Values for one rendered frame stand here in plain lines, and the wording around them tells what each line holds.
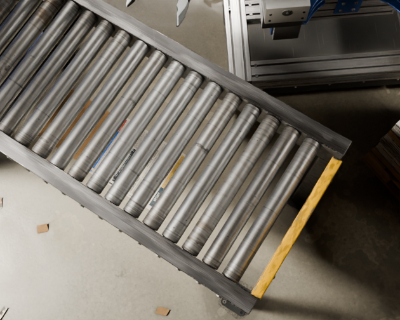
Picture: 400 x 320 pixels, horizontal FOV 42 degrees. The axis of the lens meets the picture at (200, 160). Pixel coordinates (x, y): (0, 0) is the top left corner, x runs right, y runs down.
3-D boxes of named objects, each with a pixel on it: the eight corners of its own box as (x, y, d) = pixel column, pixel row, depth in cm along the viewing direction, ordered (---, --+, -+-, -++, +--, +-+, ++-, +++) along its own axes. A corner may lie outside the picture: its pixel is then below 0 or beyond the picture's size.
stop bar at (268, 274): (342, 163, 142) (344, 161, 140) (260, 301, 133) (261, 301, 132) (331, 157, 142) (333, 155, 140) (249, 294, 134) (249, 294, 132)
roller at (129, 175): (206, 80, 155) (206, 73, 150) (117, 211, 147) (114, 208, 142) (192, 72, 156) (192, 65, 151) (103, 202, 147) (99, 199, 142)
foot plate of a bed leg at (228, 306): (261, 292, 211) (261, 292, 210) (242, 323, 208) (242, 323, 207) (233, 274, 214) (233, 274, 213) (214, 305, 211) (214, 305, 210)
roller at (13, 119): (102, 20, 162) (98, 11, 157) (11, 141, 153) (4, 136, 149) (89, 13, 163) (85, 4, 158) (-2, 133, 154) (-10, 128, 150)
